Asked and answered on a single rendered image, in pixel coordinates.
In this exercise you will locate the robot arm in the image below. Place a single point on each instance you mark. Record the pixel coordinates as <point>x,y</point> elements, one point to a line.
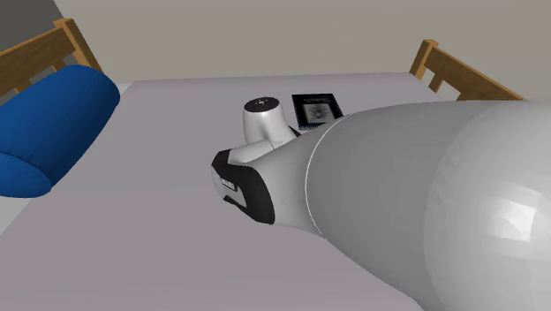
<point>387,181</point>

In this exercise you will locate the black spiral notebook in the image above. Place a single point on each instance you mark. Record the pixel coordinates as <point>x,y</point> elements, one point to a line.
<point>316,110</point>

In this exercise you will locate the wooden bed with grey cover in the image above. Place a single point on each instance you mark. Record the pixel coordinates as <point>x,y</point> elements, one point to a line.
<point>150,224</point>

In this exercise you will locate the blue pillow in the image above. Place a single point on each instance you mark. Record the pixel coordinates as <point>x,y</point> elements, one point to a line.
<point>51,125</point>

